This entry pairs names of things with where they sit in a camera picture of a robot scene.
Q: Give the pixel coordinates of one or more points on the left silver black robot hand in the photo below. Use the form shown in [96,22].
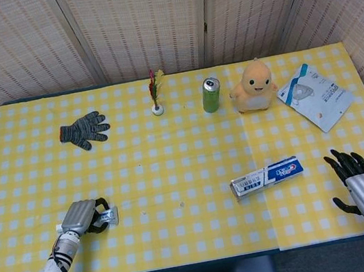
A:
[78,217]

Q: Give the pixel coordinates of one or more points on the blue white toothpaste tube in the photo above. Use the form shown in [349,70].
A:
[112,216]

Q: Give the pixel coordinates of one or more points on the blue white toothpaste box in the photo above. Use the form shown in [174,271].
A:
[267,177]

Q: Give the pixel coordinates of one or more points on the yellow white checkered tablecloth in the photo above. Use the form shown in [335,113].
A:
[180,164]

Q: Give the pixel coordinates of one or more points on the grey knit work glove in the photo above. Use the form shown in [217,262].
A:
[84,130]

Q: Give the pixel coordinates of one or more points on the white face mask package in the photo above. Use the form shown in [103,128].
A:
[320,101]

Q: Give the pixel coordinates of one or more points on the feather shuttlecock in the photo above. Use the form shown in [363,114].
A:
[157,110]

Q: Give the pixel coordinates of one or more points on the yellow plush toy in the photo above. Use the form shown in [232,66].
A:
[254,88]

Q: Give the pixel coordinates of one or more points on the green drink can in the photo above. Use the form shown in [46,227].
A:
[211,99]

